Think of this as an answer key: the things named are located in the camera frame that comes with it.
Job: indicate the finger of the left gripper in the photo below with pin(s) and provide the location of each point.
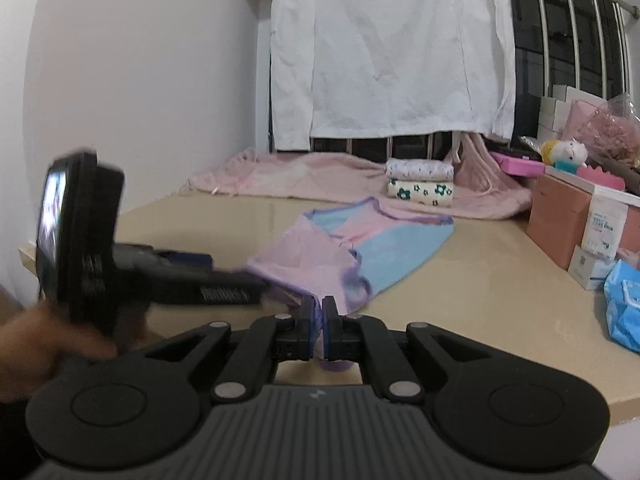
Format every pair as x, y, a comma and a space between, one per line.
190, 279

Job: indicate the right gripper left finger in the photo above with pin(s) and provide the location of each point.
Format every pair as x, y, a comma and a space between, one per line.
145, 404

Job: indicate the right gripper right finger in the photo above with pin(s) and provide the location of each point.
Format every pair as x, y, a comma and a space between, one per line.
498, 409

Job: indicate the pink blue purple-trimmed garment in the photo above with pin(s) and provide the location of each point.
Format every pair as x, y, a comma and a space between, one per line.
351, 253

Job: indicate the person's left hand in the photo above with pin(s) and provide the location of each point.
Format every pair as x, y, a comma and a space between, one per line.
34, 342

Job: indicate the small white box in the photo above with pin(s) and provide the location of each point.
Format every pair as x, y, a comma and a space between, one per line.
588, 270

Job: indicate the blue plastic package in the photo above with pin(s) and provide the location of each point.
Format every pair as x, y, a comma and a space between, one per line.
622, 313

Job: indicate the salmon pink storage box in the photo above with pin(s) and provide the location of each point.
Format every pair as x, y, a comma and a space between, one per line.
558, 218

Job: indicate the white printed carton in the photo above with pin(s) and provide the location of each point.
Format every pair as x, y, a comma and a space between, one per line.
604, 227

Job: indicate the pink fleece blanket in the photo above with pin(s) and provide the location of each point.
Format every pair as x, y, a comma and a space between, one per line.
481, 189

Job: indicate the folded green flower cloth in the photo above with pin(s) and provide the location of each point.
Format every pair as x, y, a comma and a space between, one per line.
436, 194

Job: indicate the pink flat case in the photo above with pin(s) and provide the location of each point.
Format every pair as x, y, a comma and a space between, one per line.
519, 167

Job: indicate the folded pink floral cloth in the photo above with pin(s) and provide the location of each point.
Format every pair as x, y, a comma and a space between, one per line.
426, 170

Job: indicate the white yellow plush toy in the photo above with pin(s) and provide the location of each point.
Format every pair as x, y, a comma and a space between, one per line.
564, 154

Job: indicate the white hanging towel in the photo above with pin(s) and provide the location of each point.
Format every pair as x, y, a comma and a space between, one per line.
373, 69

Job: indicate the stack of white boxes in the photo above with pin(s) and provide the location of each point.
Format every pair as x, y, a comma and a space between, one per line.
554, 110

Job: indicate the clear bag pink contents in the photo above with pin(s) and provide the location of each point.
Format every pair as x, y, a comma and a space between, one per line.
612, 131

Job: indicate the metal railing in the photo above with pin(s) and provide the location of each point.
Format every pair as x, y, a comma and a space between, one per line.
556, 42

